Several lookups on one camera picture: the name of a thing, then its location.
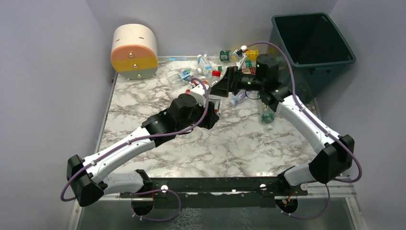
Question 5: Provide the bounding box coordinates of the crushed clear bottle blue-green label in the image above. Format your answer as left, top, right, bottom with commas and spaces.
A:
167, 68, 202, 88

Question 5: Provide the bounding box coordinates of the green tea bottle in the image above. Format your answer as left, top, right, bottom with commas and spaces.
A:
259, 102, 275, 130

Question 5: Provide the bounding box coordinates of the tall clear bottle blue label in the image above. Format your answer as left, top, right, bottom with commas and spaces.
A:
197, 55, 213, 78

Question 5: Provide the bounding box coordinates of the clear bottle green cap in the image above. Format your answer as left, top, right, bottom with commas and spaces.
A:
215, 60, 252, 72

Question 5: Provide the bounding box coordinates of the round pastel drawer cabinet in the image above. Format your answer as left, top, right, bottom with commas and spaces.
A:
110, 23, 158, 81

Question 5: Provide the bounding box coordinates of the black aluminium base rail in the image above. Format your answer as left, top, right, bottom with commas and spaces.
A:
75, 176, 357, 209

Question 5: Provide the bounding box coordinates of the large clear empty bottle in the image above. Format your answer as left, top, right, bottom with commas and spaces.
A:
210, 95, 222, 116

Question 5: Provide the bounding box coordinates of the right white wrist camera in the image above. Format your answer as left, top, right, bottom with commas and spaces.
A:
233, 45, 248, 69

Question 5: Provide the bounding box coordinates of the dark green plastic bin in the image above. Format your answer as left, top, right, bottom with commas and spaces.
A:
270, 12, 356, 104

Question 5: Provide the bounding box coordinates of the clear bottle red label front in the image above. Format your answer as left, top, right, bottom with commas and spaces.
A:
209, 70, 221, 100

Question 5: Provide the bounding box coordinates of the clear bottle purple-blue label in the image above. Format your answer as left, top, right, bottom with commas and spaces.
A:
229, 90, 249, 107

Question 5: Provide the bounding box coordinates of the yellow bottle green label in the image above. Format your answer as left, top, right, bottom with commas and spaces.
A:
216, 49, 259, 62

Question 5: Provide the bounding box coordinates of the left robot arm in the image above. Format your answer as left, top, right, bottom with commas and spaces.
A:
67, 93, 219, 207

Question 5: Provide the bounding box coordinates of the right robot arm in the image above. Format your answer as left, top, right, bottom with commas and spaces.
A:
211, 54, 355, 188

